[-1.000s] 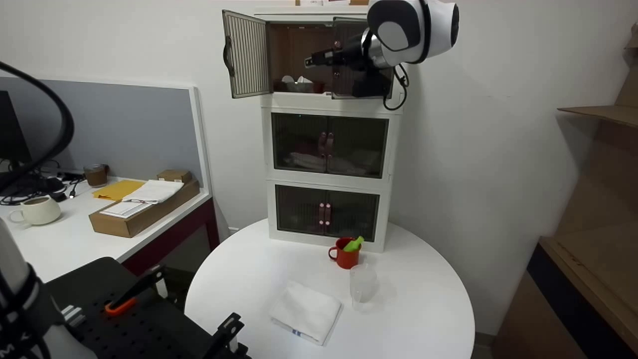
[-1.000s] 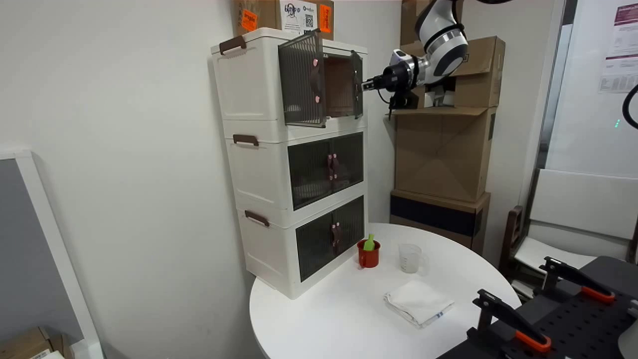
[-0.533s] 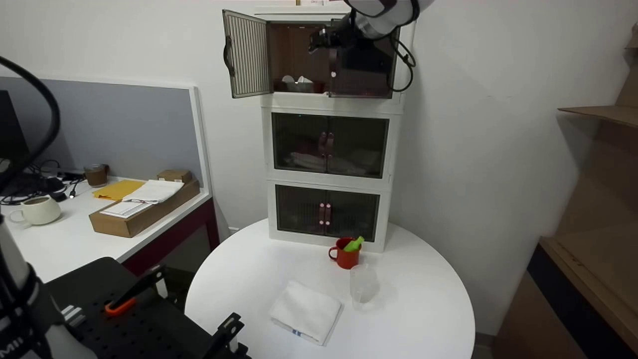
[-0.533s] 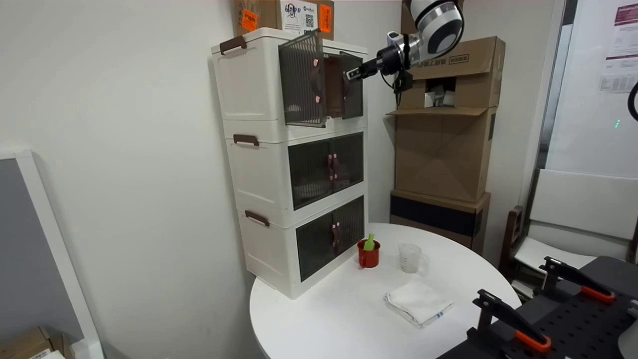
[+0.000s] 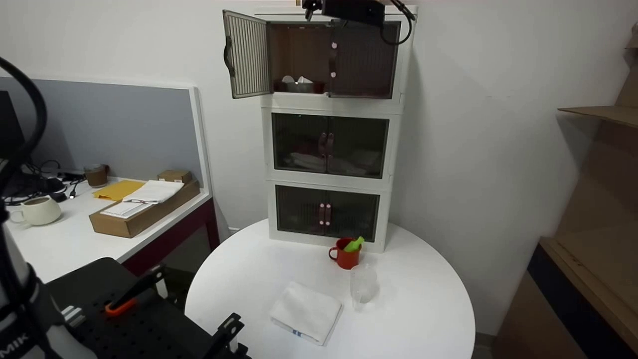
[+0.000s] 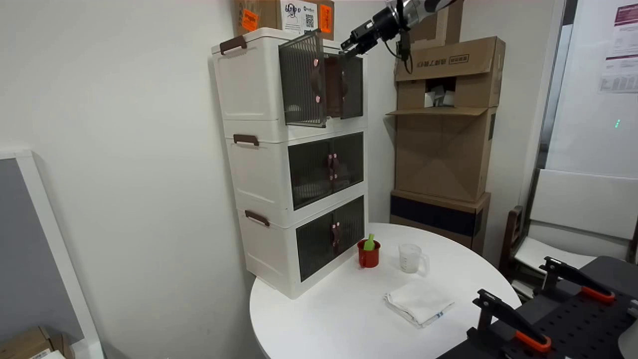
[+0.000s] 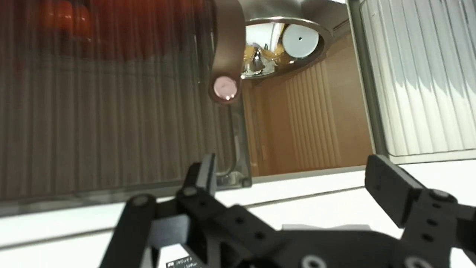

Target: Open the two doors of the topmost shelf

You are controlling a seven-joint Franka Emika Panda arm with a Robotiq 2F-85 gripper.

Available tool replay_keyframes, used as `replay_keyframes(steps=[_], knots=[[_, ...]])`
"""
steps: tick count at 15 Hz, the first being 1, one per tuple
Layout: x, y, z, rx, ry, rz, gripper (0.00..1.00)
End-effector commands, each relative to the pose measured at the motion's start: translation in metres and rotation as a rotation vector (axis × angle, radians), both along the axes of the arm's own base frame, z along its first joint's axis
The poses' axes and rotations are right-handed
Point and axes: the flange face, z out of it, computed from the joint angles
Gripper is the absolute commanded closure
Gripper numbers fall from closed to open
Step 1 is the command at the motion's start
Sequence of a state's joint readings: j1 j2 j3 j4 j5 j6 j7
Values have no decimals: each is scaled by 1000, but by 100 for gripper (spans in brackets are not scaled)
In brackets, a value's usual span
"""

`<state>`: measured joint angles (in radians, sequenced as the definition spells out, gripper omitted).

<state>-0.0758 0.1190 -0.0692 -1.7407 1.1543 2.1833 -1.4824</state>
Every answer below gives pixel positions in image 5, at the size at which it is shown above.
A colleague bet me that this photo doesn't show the red mug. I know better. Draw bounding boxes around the red mug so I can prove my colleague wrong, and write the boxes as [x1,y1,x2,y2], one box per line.
[327,234,363,270]

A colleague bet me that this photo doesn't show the white folded cloth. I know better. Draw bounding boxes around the white folded cloth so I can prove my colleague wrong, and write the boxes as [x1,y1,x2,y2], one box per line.
[269,280,345,346]

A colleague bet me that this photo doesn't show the white desk with maroon side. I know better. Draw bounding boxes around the white desk with maroon side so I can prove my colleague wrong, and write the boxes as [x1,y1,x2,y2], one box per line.
[0,177,223,286]

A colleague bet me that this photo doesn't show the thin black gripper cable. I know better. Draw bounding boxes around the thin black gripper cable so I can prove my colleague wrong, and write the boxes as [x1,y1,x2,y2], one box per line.
[381,0,419,47]

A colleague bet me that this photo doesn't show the smoked translucent cabinet door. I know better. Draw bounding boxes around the smoked translucent cabinet door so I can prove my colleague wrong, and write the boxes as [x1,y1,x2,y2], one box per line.
[221,7,273,101]
[271,109,329,175]
[329,19,401,101]
[273,181,327,238]
[321,185,381,242]
[323,113,391,179]

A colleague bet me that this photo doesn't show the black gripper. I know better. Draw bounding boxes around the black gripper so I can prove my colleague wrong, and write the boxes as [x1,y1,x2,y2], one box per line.
[295,0,389,27]

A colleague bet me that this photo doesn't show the cardboard box with black band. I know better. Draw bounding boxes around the cardboard box with black band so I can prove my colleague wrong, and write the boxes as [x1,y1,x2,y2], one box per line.
[492,234,638,359]

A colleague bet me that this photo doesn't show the black clamp with orange handle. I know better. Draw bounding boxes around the black clamp with orange handle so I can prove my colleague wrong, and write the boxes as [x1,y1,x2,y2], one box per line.
[203,310,253,359]
[104,262,171,320]

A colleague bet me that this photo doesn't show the small green plastic item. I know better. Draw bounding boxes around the small green plastic item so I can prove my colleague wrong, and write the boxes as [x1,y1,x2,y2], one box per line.
[341,232,367,254]

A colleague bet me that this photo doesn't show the white three-tier storage cabinet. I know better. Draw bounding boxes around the white three-tier storage cabinet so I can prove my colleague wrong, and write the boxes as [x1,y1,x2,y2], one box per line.
[257,3,419,254]

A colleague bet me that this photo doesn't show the yellow envelope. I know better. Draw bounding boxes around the yellow envelope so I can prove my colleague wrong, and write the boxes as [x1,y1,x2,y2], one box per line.
[92,177,148,202]

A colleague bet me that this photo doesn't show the open flat cardboard box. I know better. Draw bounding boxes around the open flat cardboard box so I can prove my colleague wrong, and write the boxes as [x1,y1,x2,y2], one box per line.
[88,173,201,238]

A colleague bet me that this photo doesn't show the thick black cable bundle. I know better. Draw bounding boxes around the thick black cable bundle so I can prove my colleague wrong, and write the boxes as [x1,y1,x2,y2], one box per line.
[0,55,50,195]

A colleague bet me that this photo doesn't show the black and red clamp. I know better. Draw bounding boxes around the black and red clamp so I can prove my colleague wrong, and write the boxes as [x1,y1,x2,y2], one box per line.
[44,254,255,359]

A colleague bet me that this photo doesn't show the clear plastic cup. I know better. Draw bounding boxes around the clear plastic cup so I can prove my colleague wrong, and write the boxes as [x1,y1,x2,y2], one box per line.
[349,256,383,308]

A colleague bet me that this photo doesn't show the small brown object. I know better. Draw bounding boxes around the small brown object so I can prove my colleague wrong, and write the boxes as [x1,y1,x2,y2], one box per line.
[84,161,112,187]

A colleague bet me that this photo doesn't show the large cardboard box with flap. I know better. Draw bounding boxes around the large cardboard box with flap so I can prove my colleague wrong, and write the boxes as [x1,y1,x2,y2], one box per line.
[550,25,638,280]

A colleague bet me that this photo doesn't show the white crumpled item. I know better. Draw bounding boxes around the white crumpled item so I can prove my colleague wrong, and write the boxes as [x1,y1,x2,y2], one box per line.
[277,71,317,93]

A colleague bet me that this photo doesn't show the white paper sheets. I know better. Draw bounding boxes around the white paper sheets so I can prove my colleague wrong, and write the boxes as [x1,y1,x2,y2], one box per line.
[98,177,187,218]

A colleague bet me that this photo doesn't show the black desk cables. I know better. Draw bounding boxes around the black desk cables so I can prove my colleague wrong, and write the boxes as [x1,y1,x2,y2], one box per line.
[36,159,90,202]

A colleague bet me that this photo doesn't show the grey divider panel white frame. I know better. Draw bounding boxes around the grey divider panel white frame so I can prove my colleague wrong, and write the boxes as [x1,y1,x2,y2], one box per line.
[0,63,215,198]

